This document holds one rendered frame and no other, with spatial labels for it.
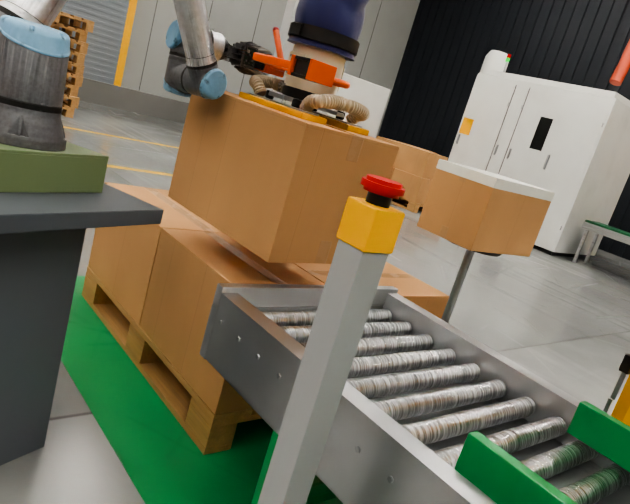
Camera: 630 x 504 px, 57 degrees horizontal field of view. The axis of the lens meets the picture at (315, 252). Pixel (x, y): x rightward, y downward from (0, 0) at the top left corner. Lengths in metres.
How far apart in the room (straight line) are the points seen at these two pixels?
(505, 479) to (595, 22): 12.72
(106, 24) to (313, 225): 9.91
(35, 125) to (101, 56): 9.95
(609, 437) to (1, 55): 1.60
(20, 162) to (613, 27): 12.53
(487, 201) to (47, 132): 2.24
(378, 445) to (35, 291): 0.91
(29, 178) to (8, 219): 0.20
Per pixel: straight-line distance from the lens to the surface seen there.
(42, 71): 1.47
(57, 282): 1.60
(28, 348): 1.64
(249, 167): 1.72
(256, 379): 1.40
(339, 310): 0.91
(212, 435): 1.90
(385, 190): 0.87
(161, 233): 2.16
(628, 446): 1.51
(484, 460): 1.13
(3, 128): 1.48
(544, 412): 1.67
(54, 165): 1.48
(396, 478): 1.12
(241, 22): 12.77
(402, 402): 1.35
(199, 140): 1.95
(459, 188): 3.23
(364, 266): 0.89
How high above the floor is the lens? 1.12
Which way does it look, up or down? 14 degrees down
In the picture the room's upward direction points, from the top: 17 degrees clockwise
